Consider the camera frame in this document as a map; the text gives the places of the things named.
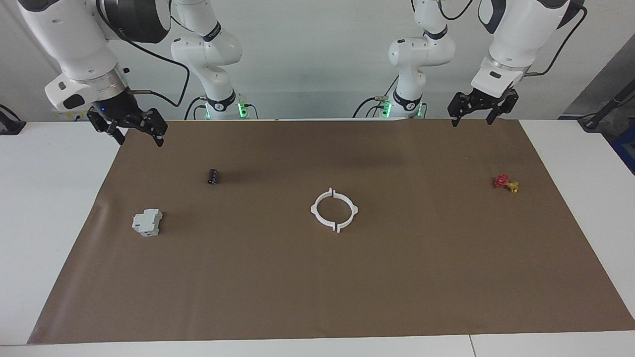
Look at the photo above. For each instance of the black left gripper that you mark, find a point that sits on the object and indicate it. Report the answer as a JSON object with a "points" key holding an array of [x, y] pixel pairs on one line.
{"points": [[478, 101]]}

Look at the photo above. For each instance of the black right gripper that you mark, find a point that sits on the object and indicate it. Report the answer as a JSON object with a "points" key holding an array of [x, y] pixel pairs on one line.
{"points": [[118, 111]]}

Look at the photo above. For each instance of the white half pipe clamp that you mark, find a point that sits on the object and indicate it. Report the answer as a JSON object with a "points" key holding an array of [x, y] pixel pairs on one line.
{"points": [[355, 209], [313, 209]]}

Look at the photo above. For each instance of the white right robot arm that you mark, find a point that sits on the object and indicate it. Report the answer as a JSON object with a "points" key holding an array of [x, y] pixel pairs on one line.
{"points": [[74, 44]]}

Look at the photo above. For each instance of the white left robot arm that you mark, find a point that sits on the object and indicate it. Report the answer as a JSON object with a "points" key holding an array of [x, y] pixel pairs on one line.
{"points": [[516, 29]]}

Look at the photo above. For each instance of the black cylindrical capacitor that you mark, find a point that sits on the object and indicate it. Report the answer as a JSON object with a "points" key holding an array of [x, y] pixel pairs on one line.
{"points": [[213, 177]]}

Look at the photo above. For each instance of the white circuit breaker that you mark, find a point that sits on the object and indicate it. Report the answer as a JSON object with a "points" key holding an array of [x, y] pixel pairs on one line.
{"points": [[147, 222]]}

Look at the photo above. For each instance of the black clamp stand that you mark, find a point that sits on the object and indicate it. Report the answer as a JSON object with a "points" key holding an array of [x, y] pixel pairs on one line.
{"points": [[10, 124]]}

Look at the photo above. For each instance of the black tripod stand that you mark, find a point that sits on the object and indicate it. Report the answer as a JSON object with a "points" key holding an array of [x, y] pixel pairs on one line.
{"points": [[603, 106]]}

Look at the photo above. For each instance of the blue crate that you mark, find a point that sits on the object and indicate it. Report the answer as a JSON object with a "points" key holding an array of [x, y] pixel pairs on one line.
{"points": [[626, 153]]}

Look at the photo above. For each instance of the brown paper mat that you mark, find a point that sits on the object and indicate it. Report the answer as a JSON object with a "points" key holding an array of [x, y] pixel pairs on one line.
{"points": [[297, 287]]}

